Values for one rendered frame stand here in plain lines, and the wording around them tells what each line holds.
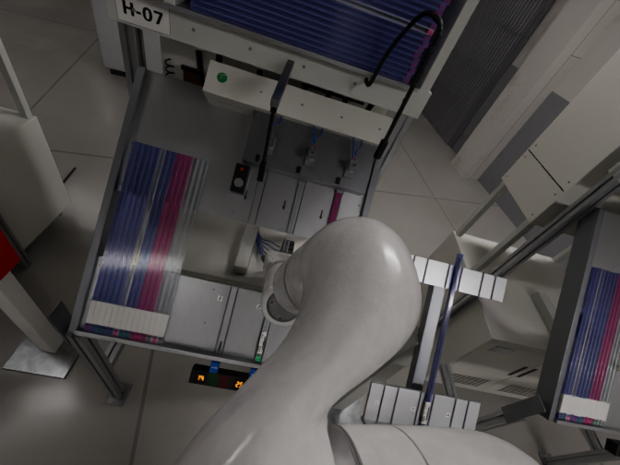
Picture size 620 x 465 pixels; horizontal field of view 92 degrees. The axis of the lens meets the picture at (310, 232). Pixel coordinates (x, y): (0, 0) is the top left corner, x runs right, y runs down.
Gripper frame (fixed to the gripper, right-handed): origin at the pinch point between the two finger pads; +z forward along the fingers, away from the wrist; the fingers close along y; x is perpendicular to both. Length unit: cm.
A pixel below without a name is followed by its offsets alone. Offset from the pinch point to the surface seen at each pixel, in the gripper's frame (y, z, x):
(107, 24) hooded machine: 189, 232, -110
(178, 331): 22.7, -3.2, 26.2
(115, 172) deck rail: 47.5, 2.2, -11.2
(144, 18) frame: 45, -2, -47
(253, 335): 2.8, -2.7, 23.2
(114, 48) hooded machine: 187, 244, -95
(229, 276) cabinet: 15.7, 27.8, 19.3
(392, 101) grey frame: -17, -2, -47
